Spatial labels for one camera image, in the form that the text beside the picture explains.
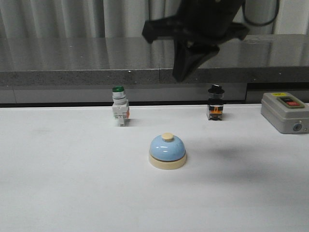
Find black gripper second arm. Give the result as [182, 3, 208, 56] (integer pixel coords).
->
[142, 0, 249, 82]

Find blue call bell cream base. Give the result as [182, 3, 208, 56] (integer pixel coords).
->
[149, 132, 187, 170]

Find grey push button box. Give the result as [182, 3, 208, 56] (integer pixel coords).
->
[261, 92, 309, 134]

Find grey stone counter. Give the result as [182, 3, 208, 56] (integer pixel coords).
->
[0, 35, 309, 106]

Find grey curtain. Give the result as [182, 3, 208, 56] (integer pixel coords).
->
[0, 0, 309, 39]

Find black rotary selector switch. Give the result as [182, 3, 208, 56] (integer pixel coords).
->
[207, 84, 225, 120]

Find black cable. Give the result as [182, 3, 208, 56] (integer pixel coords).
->
[240, 0, 281, 27]

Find green pilot light switch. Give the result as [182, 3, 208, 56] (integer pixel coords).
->
[112, 86, 130, 126]

